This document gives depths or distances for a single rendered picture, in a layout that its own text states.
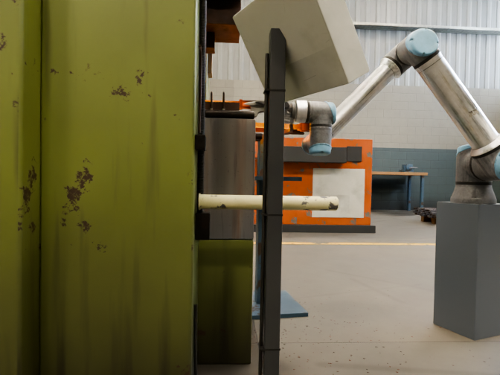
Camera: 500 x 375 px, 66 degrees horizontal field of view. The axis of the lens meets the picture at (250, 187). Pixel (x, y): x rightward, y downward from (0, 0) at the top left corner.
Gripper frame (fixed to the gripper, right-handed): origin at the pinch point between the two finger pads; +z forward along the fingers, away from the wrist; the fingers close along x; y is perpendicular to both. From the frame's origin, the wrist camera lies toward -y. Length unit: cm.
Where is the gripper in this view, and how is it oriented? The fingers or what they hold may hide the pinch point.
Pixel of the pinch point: (245, 103)
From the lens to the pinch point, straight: 161.8
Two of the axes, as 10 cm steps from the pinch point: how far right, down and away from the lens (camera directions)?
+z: -10.0, -0.4, -0.6
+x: -0.6, -0.2, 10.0
